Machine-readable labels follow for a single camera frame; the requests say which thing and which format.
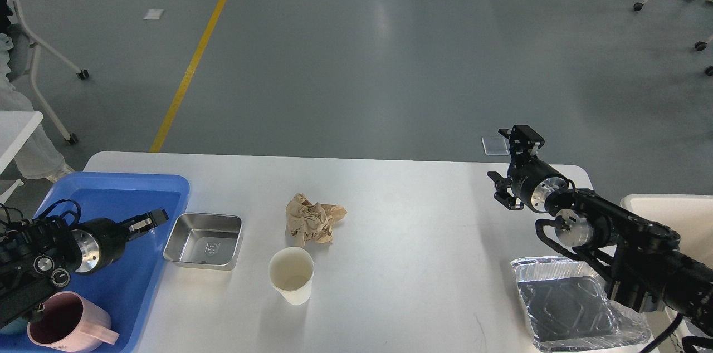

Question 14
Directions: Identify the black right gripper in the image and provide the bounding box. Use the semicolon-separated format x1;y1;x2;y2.
487;125;569;213

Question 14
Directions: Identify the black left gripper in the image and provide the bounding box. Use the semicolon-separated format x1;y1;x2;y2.
71;209;169;275

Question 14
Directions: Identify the stainless steel square dish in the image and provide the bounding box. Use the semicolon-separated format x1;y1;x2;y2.
163;213;243;271

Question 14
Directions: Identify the pink ribbed mug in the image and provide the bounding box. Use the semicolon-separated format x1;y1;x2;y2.
26;291;120;352

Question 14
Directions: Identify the aluminium foil tray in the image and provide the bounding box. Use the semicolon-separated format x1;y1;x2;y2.
510;256;652;352

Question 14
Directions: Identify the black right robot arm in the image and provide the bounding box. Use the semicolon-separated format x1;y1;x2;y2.
488;125;712;352

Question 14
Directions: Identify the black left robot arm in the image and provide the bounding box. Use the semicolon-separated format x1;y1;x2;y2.
1;199;169;327

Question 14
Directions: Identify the clear floor plate left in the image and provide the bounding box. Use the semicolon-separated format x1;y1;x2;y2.
481;136;509;156

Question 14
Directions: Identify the blue plastic tray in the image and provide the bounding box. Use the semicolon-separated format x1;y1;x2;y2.
0;172;191;353

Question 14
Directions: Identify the white paper cup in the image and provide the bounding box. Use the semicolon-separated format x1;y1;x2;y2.
268;247;315;305

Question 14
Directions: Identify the white side table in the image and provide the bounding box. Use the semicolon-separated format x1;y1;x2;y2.
1;110;43;173

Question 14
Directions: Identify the crumpled brown paper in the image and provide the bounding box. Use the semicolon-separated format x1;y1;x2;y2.
285;193;348;247

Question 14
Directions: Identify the white waste bin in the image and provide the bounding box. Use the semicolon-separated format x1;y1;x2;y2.
621;194;712;352

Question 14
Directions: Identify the white paper scrap on floor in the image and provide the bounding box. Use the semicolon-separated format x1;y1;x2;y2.
143;9;165;21

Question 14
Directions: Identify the grey office chair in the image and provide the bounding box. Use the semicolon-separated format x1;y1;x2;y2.
8;0;89;145

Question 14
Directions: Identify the black caster wheel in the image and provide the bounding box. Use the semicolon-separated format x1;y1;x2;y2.
694;35;713;77

